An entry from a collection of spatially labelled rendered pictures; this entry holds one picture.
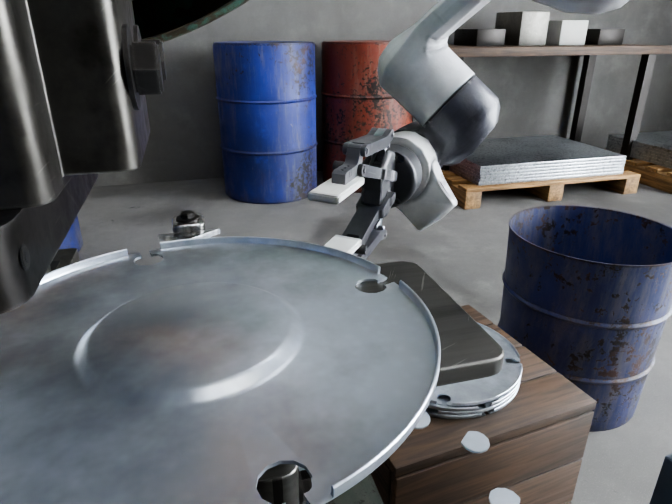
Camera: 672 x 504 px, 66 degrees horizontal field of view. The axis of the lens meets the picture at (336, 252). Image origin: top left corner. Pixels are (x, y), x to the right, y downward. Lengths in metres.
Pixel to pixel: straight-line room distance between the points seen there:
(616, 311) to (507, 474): 0.51
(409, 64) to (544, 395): 0.62
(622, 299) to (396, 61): 0.82
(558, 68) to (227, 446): 4.39
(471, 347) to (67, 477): 0.21
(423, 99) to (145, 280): 0.45
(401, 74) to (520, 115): 3.71
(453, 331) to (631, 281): 1.00
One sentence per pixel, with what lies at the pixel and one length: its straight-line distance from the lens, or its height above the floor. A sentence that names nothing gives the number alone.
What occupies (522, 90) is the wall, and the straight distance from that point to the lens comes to 4.38.
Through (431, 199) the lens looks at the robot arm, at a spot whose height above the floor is 0.75.
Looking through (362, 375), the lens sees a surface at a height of 0.78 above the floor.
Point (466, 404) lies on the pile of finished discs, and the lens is 0.91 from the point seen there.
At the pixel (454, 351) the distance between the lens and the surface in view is 0.31.
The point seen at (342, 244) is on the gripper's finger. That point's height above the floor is 0.75.
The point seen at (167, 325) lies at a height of 0.79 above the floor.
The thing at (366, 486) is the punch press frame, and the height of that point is 0.64.
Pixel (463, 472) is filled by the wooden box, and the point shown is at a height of 0.29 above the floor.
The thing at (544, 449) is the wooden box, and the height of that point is 0.28.
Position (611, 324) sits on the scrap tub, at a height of 0.33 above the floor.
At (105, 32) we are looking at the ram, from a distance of 0.23.
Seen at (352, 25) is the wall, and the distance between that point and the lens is 3.75.
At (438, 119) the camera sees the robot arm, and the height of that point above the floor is 0.84.
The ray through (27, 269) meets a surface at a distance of 0.22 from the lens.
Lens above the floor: 0.95
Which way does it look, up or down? 23 degrees down
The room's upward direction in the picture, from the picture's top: straight up
